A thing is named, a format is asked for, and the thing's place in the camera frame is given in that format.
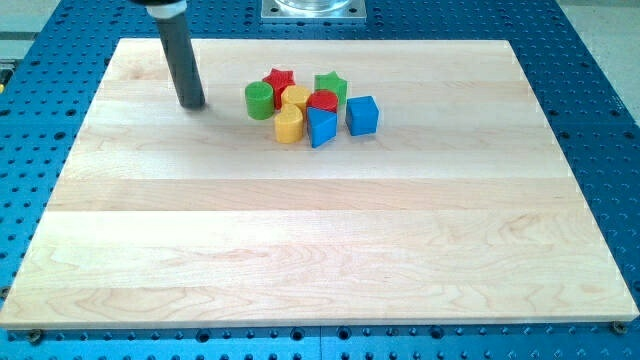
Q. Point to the left board clamp screw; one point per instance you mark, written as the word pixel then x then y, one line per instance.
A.
pixel 34 336

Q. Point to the light wooden board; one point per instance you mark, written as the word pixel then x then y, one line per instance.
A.
pixel 461 208

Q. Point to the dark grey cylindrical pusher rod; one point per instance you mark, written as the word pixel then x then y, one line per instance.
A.
pixel 177 46

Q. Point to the red half-round block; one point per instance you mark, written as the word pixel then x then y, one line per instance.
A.
pixel 324 100

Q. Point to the blue triangle block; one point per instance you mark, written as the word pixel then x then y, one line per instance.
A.
pixel 321 126

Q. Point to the yellow heart block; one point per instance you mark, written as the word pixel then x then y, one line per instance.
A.
pixel 289 124

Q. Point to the green cylinder block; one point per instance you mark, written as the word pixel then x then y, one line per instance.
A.
pixel 259 99

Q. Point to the right board clamp screw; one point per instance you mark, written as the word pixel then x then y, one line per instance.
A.
pixel 618 328

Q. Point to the green star block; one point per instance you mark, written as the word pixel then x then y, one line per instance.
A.
pixel 332 82

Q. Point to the blue perforated metal table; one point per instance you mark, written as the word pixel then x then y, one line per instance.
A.
pixel 70 44

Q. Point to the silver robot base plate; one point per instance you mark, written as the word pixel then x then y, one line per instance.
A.
pixel 306 10

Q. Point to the blue cube block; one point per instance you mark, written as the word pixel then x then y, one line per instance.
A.
pixel 362 115

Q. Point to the red star block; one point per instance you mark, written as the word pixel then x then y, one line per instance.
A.
pixel 279 80

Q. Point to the board clamp screw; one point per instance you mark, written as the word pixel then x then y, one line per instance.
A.
pixel 618 328
pixel 34 336

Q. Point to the yellow hexagon block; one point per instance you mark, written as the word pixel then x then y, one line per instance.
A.
pixel 297 95

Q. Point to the white and black rod mount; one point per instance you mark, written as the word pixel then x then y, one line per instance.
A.
pixel 163 9

